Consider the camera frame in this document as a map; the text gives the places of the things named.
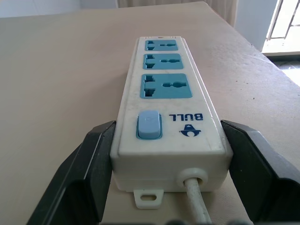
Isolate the white window frame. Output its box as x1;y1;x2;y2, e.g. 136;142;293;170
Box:
262;0;300;57

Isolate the white blue power strip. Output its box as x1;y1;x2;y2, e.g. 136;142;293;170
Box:
109;36;234;209

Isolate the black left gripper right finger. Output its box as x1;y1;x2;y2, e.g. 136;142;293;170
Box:
220;119;300;225

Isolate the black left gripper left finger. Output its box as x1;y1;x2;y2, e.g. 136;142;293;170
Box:
26;120;117;225

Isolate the white power strip cable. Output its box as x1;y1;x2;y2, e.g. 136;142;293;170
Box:
184;177;213;224

